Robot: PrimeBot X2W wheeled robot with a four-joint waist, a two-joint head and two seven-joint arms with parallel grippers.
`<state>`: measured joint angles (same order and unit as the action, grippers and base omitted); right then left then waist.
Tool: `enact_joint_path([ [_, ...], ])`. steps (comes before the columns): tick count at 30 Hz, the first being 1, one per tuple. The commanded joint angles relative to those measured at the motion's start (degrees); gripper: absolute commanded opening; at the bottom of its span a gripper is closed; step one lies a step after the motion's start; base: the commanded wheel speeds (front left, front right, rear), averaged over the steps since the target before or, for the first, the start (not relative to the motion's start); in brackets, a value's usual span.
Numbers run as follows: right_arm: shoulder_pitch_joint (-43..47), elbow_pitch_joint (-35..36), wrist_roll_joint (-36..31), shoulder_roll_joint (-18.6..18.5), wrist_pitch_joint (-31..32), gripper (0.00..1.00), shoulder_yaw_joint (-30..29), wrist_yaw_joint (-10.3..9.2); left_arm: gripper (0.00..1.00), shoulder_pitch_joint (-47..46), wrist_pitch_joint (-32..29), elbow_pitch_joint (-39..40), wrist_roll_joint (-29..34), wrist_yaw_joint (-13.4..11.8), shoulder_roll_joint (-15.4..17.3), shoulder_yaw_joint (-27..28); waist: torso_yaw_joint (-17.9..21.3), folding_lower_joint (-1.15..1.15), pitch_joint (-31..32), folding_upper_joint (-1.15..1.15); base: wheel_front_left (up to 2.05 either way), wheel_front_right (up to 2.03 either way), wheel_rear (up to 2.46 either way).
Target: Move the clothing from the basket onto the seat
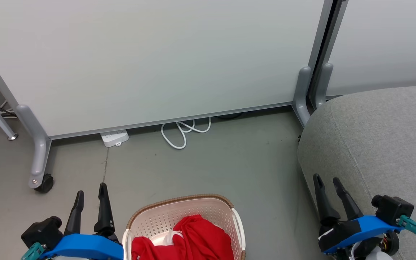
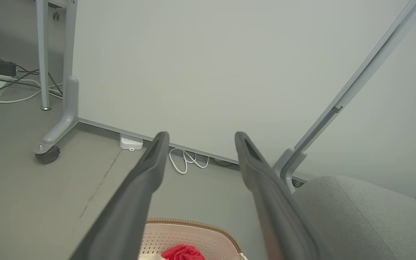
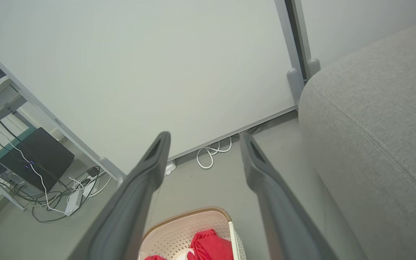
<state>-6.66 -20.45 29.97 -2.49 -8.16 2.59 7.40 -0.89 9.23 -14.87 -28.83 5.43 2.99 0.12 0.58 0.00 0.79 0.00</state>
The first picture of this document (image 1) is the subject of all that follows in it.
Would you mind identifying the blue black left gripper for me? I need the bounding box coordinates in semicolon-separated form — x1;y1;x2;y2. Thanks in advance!
40;182;124;260

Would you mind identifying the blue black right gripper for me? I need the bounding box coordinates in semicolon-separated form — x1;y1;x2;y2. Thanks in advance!
313;174;406;260

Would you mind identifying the red garment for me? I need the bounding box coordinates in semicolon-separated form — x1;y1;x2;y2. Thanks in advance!
131;214;234;260

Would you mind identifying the grey fabric sofa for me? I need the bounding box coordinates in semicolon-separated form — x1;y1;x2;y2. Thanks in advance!
297;84;416;260

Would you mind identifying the black caster wheel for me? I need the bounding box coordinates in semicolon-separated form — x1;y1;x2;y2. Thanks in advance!
35;174;54;193

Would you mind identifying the white perforated laundry basket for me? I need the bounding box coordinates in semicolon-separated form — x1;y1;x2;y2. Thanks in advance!
122;194;246;260

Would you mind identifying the white power strip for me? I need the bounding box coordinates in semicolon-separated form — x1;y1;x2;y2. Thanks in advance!
100;130;129;148

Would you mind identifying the left camera cable teal plug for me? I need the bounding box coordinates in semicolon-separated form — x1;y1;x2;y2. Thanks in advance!
21;243;46;260

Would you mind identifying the looped white power cable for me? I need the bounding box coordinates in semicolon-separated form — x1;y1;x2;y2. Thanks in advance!
161;117;212;150

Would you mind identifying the large white partition grey frame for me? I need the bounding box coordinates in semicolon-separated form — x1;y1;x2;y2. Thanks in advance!
0;0;338;190

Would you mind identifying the narrow white partition grey frame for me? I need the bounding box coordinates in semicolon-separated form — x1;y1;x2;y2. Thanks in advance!
309;0;416;109

